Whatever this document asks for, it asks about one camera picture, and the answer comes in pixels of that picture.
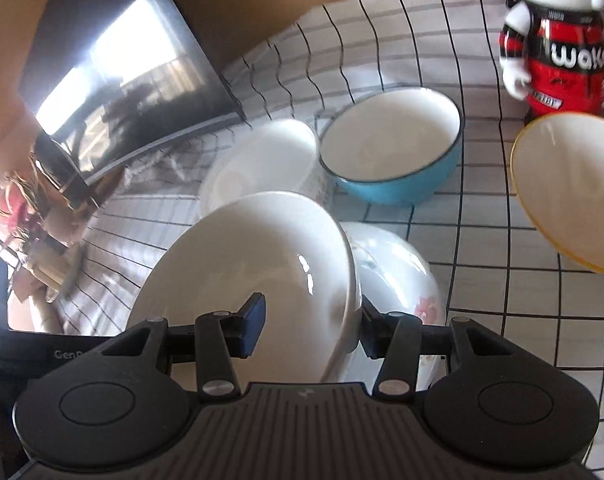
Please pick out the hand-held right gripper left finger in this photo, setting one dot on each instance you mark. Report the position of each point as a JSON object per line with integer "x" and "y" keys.
{"x": 252, "y": 324}

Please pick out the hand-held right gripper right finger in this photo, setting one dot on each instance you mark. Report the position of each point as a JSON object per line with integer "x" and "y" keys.
{"x": 372, "y": 331}

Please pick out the white floral bowl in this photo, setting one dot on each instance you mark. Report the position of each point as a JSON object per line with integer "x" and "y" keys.
{"x": 397, "y": 280}

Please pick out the large white bowl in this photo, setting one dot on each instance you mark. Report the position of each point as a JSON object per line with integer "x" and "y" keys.
{"x": 242, "y": 265}

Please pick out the potted plant with red flowers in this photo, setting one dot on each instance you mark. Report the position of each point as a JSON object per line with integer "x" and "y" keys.
{"x": 29, "y": 225}

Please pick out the white checked tablecloth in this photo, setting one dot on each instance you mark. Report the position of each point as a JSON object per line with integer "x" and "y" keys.
{"x": 482, "y": 220}

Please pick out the blue bowl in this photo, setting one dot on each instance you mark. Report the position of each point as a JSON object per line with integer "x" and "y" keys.
{"x": 392, "y": 135}

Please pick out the yellow-rimmed white bowl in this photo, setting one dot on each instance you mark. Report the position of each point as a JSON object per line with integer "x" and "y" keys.
{"x": 572, "y": 185}

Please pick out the black flat screen television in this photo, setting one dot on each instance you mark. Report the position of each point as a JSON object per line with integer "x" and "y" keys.
{"x": 122, "y": 60}

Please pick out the red white toy robot figure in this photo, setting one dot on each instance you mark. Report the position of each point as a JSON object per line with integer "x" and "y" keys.
{"x": 567, "y": 60}

